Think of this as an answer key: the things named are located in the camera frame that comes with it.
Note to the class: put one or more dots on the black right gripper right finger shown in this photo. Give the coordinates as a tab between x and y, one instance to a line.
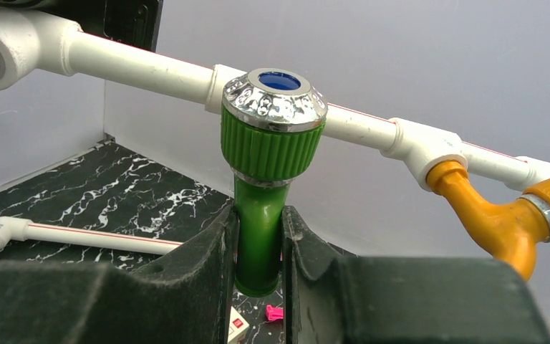
331	297

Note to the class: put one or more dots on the black marble table mat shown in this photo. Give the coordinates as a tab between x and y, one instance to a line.
113	189

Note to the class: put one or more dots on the white PVC pipe frame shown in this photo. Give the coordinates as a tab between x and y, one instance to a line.
35	40

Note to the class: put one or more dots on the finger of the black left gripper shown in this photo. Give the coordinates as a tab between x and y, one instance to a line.
132	22

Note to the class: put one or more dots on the small beige cardboard box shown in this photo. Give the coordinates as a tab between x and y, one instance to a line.
237	328

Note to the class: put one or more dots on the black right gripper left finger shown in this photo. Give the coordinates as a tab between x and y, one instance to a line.
181	297

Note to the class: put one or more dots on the pink plastic strip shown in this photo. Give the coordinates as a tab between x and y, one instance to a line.
273	313

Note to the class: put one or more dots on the green plastic faucet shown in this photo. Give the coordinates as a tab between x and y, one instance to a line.
271	124

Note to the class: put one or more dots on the orange plastic faucet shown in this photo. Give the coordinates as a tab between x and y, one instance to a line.
508	232

